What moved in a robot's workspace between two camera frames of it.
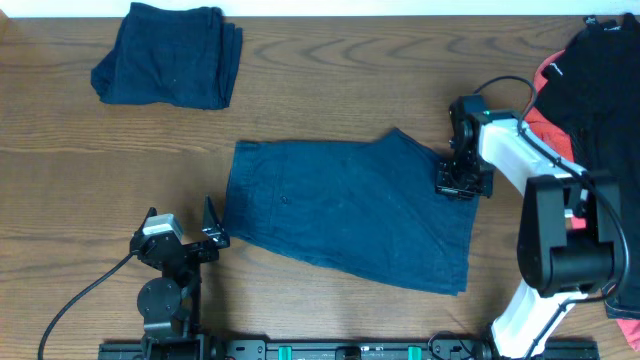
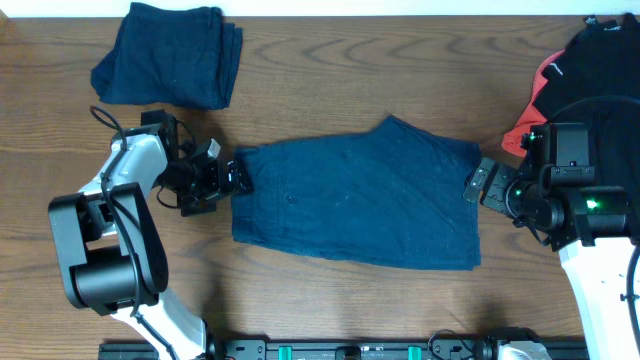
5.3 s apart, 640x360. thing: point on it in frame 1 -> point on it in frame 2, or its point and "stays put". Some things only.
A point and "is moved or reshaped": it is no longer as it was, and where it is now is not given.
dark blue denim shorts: (370, 209) is moved or reshaped
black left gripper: (215, 235) -> (218, 187)
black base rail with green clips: (378, 350) stays put
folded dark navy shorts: (170, 56) stays put
